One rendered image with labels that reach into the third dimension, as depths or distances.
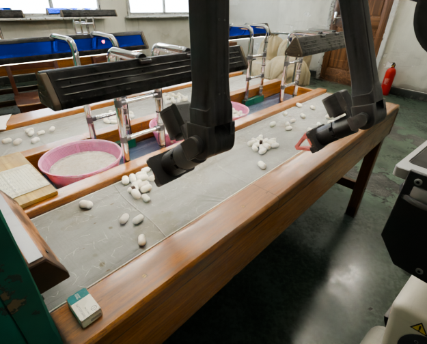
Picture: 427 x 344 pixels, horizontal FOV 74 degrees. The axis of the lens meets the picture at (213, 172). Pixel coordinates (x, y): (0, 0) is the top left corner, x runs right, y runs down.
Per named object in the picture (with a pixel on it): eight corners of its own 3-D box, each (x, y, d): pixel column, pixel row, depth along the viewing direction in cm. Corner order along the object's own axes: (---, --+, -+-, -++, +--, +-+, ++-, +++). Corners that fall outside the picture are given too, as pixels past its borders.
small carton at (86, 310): (103, 314, 49) (100, 308, 48) (83, 329, 47) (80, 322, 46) (87, 293, 53) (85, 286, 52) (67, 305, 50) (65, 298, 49)
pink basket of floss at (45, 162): (134, 162, 113) (130, 140, 108) (112, 202, 90) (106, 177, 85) (67, 160, 113) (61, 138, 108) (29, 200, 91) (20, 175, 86)
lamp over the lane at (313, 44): (356, 45, 155) (361, 30, 151) (300, 57, 116) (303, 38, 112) (342, 43, 159) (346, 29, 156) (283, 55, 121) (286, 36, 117)
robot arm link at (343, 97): (369, 123, 71) (385, 115, 75) (350, 82, 71) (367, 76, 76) (331, 139, 81) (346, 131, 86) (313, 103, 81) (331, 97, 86)
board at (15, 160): (58, 194, 79) (57, 190, 78) (-5, 219, 69) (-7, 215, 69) (20, 154, 98) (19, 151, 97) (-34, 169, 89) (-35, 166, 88)
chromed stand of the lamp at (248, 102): (263, 100, 186) (272, 24, 162) (244, 107, 173) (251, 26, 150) (241, 94, 197) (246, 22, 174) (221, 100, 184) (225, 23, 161)
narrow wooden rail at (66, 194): (323, 105, 186) (327, 89, 180) (11, 257, 73) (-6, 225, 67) (315, 104, 189) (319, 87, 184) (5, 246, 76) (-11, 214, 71)
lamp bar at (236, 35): (270, 35, 187) (272, 23, 184) (204, 43, 149) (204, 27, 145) (261, 34, 192) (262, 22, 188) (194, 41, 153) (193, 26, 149)
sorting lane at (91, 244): (374, 106, 165) (376, 103, 164) (48, 322, 52) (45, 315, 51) (326, 95, 183) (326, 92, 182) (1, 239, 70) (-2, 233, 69)
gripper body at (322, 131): (303, 134, 86) (324, 123, 80) (318, 125, 92) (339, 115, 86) (313, 153, 86) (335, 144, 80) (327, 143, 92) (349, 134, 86)
